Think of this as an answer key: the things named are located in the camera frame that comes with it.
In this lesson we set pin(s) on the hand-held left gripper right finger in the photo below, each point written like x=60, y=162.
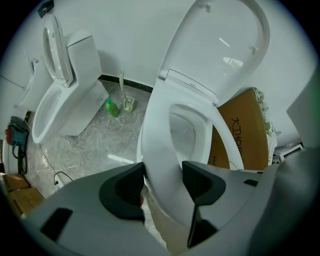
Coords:
x=232, y=212

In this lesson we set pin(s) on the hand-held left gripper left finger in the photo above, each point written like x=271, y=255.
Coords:
x=82, y=225

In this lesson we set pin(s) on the white toilet seat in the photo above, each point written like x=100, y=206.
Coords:
x=160, y=140

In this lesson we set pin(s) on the white toilet bowl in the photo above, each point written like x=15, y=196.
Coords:
x=185, y=135

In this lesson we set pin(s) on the white one-piece toilet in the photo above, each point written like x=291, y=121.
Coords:
x=75, y=105

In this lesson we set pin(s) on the pale toilet brush with holder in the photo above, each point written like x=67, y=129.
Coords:
x=128, y=103

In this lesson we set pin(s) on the small white toilet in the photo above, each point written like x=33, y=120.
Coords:
x=35, y=87

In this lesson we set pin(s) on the white toilet lid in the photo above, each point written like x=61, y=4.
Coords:
x=215, y=50

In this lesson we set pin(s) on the white raised seat and lid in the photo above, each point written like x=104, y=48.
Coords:
x=53, y=50

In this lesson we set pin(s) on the small brown cardboard box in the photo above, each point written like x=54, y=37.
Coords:
x=16, y=181
x=26, y=200

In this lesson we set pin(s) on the large brown cardboard box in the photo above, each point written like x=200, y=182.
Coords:
x=247, y=125

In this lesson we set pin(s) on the white foam packaging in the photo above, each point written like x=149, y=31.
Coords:
x=267, y=120

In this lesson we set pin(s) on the red and blue power tool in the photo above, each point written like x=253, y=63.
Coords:
x=17, y=135

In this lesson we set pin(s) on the green detergent bottle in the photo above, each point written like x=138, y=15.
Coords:
x=112, y=108

